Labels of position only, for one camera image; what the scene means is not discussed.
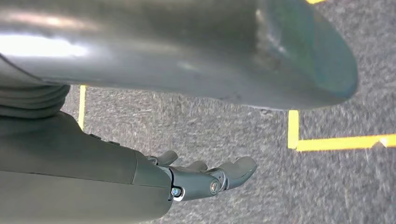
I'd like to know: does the silver robot body shell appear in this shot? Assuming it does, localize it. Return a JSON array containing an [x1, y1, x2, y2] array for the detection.
[[0, 0, 359, 111]]

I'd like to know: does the yellow floor tape corner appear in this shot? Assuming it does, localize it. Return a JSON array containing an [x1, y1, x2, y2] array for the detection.
[[287, 110, 396, 153]]

